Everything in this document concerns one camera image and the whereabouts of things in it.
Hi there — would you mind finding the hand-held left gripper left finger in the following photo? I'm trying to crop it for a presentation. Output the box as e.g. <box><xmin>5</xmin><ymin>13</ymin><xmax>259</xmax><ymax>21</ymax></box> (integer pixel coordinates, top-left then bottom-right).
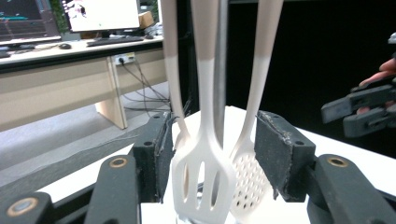
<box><xmin>83</xmin><ymin>111</ymin><xmax>175</xmax><ymax>224</ymax></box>

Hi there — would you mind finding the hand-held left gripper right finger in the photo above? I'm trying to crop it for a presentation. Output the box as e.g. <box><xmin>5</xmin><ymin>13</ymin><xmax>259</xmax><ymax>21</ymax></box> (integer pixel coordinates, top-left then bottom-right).
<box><xmin>254</xmin><ymin>110</ymin><xmax>396</xmax><ymax>224</ymax></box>

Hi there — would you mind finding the beige slotted turner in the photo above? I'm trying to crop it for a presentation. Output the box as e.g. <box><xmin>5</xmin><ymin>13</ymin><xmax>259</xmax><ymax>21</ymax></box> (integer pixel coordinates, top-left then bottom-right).
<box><xmin>170</xmin><ymin>0</ymin><xmax>237</xmax><ymax>224</ymax></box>

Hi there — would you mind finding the beige perforated skimmer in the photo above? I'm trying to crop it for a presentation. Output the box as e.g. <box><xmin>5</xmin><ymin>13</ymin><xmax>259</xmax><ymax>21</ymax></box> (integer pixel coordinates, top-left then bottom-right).
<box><xmin>228</xmin><ymin>0</ymin><xmax>285</xmax><ymax>220</ymax></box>

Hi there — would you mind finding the black curtain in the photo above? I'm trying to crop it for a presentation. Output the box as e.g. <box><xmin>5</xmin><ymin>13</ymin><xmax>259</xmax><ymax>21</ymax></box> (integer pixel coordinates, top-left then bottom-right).
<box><xmin>177</xmin><ymin>0</ymin><xmax>396</xmax><ymax>158</ymax></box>

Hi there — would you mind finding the white power outlet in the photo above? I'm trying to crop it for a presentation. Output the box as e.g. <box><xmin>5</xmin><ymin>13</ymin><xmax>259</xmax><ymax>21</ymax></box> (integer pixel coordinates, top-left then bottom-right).
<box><xmin>114</xmin><ymin>51</ymin><xmax>136</xmax><ymax>65</ymax></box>

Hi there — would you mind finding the black keyboard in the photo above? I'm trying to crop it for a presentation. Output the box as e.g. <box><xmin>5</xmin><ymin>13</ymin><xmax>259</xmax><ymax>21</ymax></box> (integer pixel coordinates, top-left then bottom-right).
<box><xmin>86</xmin><ymin>35</ymin><xmax>146</xmax><ymax>48</ymax></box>

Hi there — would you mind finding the beige office desk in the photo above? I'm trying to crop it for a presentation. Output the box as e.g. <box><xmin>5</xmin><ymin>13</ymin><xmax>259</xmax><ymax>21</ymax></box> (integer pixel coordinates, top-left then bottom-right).
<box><xmin>0</xmin><ymin>35</ymin><xmax>169</xmax><ymax>133</ymax></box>

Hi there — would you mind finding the cardboard box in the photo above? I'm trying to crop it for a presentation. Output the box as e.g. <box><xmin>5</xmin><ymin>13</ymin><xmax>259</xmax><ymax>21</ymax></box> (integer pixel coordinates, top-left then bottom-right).
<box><xmin>138</xmin><ymin>10</ymin><xmax>155</xmax><ymax>30</ymax></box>

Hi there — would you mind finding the white-screen monitor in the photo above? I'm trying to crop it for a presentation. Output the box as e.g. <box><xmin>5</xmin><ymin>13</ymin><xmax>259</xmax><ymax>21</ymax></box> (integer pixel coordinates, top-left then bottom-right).
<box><xmin>62</xmin><ymin>0</ymin><xmax>141</xmax><ymax>33</ymax></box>

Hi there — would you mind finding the dark-screen monitor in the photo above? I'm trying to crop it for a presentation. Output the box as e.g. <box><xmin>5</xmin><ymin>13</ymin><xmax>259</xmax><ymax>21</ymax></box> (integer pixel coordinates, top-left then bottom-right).
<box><xmin>0</xmin><ymin>0</ymin><xmax>62</xmax><ymax>40</ymax></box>

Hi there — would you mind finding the black cable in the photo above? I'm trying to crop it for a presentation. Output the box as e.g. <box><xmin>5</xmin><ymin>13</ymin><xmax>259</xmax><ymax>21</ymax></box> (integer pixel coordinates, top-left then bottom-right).
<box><xmin>120</xmin><ymin>59</ymin><xmax>172</xmax><ymax>113</ymax></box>

